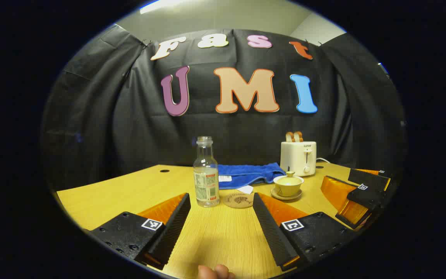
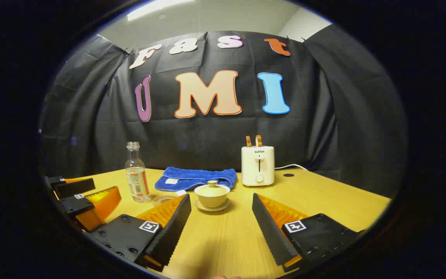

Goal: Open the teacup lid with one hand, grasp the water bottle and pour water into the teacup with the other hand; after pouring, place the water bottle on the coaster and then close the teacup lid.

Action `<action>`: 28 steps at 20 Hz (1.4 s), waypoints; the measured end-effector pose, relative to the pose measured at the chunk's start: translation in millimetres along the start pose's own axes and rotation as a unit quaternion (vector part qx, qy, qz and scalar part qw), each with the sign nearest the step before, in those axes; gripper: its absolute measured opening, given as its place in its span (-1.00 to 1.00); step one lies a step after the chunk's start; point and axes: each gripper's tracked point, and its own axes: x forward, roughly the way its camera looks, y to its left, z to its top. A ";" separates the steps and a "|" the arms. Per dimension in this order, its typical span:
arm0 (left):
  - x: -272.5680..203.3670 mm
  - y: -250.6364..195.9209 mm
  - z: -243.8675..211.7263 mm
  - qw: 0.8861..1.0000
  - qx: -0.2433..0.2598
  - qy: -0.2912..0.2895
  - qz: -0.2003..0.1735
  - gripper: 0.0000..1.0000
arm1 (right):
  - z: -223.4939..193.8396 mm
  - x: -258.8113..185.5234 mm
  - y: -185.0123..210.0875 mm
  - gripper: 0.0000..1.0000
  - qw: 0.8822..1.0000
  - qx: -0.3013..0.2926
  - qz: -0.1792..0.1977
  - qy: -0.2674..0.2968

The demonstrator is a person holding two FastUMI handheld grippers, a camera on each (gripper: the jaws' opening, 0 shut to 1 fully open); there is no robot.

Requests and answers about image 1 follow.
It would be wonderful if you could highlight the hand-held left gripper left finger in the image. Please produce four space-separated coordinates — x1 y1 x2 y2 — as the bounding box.
90 193 191 270

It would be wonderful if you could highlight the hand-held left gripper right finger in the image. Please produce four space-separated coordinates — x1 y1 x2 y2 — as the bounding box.
252 193 357 272

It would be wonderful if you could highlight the round cork coaster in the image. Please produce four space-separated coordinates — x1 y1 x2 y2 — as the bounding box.
223 193 255 209

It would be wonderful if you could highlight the cream ceramic teacup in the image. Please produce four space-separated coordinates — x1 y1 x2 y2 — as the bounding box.
273 176 305 197

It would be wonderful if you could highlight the clear plastic water bottle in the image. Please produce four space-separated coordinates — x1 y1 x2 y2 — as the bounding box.
193 136 220 208

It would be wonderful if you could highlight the cream ceramic saucer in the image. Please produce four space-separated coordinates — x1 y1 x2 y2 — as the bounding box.
271 188 303 201

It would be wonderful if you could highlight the blue towel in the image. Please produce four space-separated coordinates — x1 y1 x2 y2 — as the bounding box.
217 163 286 194

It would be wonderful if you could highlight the white toaster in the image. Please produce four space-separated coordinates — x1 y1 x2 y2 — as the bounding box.
280 141 317 177

